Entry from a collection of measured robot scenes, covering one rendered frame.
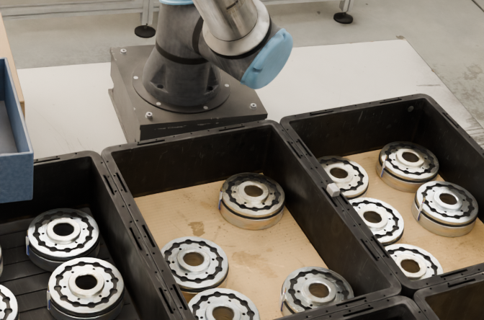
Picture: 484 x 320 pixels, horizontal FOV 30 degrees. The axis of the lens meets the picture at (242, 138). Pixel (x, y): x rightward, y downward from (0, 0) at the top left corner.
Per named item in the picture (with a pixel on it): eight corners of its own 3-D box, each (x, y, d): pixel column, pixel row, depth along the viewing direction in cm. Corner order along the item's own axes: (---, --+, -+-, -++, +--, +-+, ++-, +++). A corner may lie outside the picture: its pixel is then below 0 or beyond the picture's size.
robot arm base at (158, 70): (140, 58, 178) (144, 16, 172) (214, 62, 181) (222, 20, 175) (144, 106, 167) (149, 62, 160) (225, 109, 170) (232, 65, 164)
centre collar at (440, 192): (426, 194, 147) (427, 192, 147) (449, 188, 149) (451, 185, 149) (444, 214, 144) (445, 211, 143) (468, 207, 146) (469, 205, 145)
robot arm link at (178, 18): (186, 16, 174) (195, -47, 166) (238, 48, 168) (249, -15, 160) (141, 35, 167) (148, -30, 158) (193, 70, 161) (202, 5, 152)
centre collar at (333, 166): (318, 168, 149) (319, 165, 149) (345, 163, 151) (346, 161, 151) (330, 187, 146) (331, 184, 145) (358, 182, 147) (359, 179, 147)
